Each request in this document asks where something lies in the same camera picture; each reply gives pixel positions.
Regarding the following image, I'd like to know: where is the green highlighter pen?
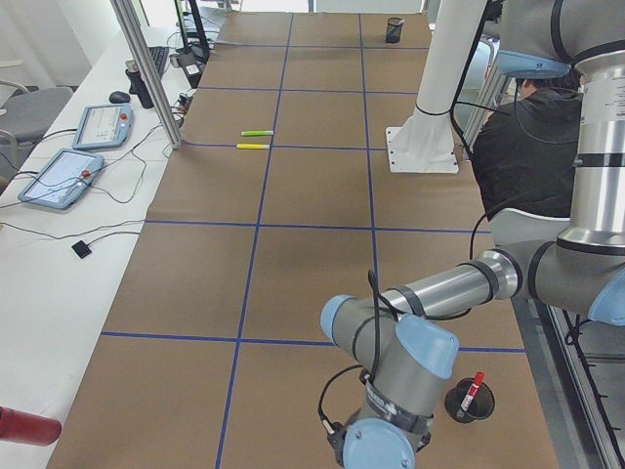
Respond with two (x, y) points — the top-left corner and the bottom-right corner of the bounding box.
(240, 130), (274, 137)

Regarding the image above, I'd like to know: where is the black mesh pen cup near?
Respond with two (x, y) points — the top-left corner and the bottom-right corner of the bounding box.
(444, 377), (495, 423)

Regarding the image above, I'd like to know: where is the dark red cylinder bottle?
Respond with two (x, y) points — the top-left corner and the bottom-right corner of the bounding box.
(1, 407), (62, 447)

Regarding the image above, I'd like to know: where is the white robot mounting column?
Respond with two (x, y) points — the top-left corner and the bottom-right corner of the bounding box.
(386, 0), (486, 174)

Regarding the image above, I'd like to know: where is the teach pendant tablet near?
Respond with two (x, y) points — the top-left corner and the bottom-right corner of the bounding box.
(18, 149), (104, 210)

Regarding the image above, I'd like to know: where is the teach pendant tablet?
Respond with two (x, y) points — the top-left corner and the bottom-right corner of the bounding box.
(18, 149), (104, 210)
(72, 104), (134, 150)

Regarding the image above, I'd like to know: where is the teach pendant tablet far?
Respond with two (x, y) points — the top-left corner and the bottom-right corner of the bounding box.
(72, 104), (134, 150)

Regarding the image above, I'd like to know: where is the black drink bottle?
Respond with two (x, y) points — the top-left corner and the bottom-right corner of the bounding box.
(125, 60), (154, 109)

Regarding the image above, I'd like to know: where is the person in black jacket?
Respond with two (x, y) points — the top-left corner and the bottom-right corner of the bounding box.
(471, 69), (582, 219)

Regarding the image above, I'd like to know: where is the black computer mouse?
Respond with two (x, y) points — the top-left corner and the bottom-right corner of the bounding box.
(108, 91), (131, 105)

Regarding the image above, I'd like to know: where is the aluminium frame post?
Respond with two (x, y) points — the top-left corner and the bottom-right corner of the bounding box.
(110, 0), (182, 149)

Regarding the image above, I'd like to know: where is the black mesh pen cup far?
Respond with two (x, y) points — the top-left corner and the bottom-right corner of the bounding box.
(385, 17), (405, 44)

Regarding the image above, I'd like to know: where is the brown paper table mat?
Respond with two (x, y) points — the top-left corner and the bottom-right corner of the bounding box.
(46, 12), (563, 469)

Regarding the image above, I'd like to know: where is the black keyboard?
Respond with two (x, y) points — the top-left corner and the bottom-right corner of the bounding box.
(148, 46), (170, 77)

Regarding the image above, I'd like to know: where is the black mesh pen cup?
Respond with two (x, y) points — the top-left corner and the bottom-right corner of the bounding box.
(385, 17), (405, 44)
(444, 377), (495, 423)

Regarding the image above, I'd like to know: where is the white marker with red cap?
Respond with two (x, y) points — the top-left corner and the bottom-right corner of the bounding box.
(460, 371), (484, 412)

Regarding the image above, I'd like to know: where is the small black square device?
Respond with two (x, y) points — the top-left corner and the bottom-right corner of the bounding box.
(71, 240), (92, 259)

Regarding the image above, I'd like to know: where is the grey office chair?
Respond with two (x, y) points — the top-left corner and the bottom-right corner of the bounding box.
(1, 80), (73, 165)

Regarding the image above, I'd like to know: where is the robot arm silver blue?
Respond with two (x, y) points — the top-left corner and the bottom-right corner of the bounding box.
(320, 1), (624, 468)

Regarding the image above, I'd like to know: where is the yellow highlighter pen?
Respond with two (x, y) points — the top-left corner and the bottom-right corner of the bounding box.
(235, 144), (271, 150)

